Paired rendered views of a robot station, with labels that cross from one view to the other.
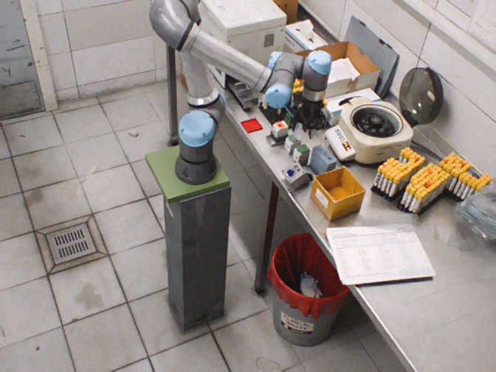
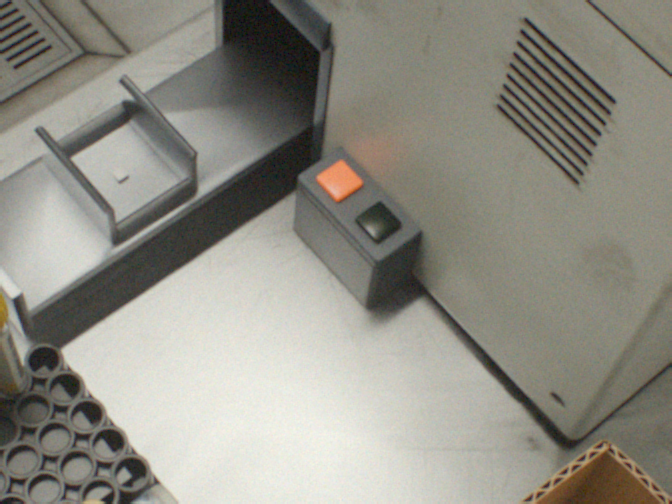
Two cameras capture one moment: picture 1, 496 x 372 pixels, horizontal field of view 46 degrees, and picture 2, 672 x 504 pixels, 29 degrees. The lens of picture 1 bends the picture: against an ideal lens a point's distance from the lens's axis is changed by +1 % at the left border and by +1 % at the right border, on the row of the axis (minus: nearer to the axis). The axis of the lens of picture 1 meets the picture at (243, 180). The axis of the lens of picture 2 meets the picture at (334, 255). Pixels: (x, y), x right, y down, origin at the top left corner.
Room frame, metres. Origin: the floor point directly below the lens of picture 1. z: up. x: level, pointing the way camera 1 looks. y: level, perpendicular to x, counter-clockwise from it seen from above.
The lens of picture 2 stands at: (1.97, -0.31, 1.45)
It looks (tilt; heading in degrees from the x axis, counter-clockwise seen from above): 61 degrees down; 71
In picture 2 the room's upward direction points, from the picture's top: 9 degrees clockwise
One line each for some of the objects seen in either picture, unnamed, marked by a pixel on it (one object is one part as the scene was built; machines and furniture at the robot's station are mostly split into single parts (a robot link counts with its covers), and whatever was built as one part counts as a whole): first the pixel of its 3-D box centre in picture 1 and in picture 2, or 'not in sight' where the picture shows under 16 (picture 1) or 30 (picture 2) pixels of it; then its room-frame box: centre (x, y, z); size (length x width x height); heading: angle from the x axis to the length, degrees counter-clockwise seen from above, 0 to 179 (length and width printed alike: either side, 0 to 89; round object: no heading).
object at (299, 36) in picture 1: (305, 35); not in sight; (2.41, -0.23, 0.94); 0.22 x 0.12 x 0.13; 33
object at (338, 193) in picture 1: (337, 193); not in sight; (1.41, -0.33, 0.93); 0.13 x 0.13 x 0.10; 31
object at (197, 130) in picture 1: (196, 134); not in sight; (1.50, 0.17, 1.07); 0.13 x 0.12 x 0.14; 171
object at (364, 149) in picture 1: (369, 133); not in sight; (1.74, -0.47, 0.94); 0.30 x 0.24 x 0.12; 110
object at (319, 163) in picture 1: (322, 163); not in sight; (1.56, -0.29, 0.92); 0.10 x 0.07 x 0.10; 32
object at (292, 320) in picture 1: (308, 291); not in sight; (1.48, -0.33, 0.22); 0.38 x 0.37 x 0.44; 29
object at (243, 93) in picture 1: (240, 88); (158, 145); (1.99, 0.04, 0.92); 0.21 x 0.07 x 0.05; 29
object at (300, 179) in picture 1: (300, 173); not in sight; (1.51, -0.20, 0.92); 0.13 x 0.07 x 0.08; 119
